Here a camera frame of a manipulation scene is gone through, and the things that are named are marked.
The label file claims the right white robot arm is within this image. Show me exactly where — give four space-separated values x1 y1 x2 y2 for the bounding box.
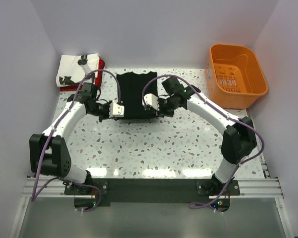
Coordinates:
145 75 259 195

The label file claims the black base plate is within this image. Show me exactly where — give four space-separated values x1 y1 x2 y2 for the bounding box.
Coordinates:
63 178 241 210

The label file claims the orange plastic basket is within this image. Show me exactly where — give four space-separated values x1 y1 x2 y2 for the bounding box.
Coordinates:
205 44 268 110

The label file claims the black t shirt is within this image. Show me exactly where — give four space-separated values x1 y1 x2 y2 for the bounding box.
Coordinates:
117 71 157 120

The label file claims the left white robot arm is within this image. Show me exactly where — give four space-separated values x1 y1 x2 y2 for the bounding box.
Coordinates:
29 83 117 194

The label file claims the folded white printed t shirt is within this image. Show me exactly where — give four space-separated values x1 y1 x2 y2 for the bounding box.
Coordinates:
56 53 100 88

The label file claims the folded red t shirt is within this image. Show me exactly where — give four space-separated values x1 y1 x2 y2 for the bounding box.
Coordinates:
59 58 106 92

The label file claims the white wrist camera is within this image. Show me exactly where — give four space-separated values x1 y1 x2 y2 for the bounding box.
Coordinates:
109 102 125 118
142 93 159 111

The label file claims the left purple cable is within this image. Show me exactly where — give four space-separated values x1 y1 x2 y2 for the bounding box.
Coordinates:
31 69 124 213

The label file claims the aluminium rail frame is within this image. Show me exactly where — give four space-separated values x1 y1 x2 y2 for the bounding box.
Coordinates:
10 110 292 238

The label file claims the purple cable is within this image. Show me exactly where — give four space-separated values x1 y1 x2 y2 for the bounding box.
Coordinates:
31 69 124 213
141 75 266 209

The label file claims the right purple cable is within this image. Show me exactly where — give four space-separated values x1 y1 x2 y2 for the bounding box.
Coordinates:
141 75 266 209

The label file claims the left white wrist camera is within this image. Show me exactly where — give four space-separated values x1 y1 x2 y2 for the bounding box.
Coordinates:
109 102 125 118

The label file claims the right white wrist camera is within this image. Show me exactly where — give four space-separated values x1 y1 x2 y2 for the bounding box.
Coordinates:
142 93 159 111

